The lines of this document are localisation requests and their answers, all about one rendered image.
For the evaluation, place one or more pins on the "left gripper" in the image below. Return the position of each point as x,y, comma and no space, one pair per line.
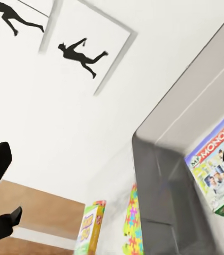
8,221

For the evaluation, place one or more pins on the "board game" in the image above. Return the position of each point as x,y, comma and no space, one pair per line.
206,164
87,240

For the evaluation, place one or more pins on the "desk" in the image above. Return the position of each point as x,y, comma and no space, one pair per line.
113,183

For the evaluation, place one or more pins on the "toy box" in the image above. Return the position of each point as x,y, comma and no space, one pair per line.
175,217

